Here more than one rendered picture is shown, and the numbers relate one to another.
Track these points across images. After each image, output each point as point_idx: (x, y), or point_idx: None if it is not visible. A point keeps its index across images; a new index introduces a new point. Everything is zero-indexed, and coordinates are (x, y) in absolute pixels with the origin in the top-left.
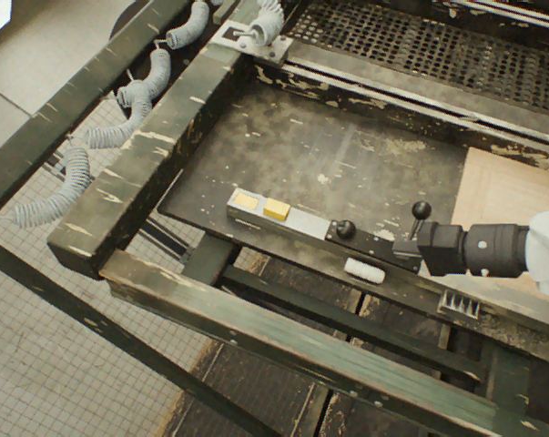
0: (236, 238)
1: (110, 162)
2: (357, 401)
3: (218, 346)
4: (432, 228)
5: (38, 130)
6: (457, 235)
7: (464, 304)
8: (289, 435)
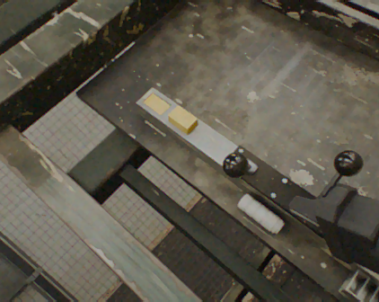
0: (137, 140)
1: (30, 36)
2: (284, 288)
3: (198, 206)
4: (346, 199)
5: (27, 4)
6: None
7: None
8: (225, 292)
